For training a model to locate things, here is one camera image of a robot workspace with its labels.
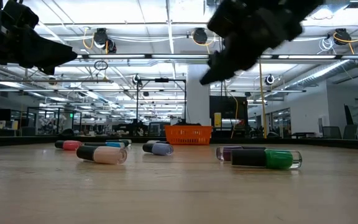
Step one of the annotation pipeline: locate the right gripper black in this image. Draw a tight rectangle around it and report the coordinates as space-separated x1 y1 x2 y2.
199 0 305 86

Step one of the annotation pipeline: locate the dark purple nail polish bottle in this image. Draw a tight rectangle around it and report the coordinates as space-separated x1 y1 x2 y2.
215 146 267 162

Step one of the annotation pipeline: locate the pink nail polish bottle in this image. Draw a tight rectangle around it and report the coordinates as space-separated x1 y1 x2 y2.
54 139 84 152

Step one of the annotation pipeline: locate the green nail polish bottle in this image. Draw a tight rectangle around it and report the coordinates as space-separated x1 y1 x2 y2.
231 148 303 170

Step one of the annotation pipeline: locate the bright blue nail polish bottle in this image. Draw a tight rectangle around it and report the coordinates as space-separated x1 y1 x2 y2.
83 141 127 149

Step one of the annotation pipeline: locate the peach nail polish bottle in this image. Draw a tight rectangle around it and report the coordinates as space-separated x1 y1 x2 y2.
76 145 129 166

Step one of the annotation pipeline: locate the periwinkle nail polish bottle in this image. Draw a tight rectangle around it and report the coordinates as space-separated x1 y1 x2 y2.
142 142 175 157

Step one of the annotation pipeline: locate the grey horizontal rig beam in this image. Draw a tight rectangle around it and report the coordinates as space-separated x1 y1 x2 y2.
0 78 114 84

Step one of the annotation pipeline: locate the black display panel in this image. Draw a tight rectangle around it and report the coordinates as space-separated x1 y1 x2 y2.
209 95 249 129

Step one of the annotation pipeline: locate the white building column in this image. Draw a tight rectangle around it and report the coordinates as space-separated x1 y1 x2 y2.
186 63 211 126

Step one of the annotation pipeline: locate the orange plastic basket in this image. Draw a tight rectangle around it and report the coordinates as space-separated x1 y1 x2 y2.
164 124 214 146

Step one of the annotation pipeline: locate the grey office chair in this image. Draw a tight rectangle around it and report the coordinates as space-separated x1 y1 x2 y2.
342 124 358 140
321 125 343 140

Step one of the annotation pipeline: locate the black hanging cable loop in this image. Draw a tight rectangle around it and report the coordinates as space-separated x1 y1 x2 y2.
93 60 109 72

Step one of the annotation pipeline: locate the yellow hanging cable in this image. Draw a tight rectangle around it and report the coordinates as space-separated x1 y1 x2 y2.
258 58 268 139

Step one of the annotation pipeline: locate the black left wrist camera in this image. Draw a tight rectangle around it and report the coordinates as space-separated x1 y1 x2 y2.
3 0 40 30

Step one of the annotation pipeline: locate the black metal rig frame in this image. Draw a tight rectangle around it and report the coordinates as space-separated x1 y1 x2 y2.
136 78 187 126

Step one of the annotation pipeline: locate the black aluminium table frame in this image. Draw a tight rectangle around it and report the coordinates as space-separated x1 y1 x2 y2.
0 135 358 150

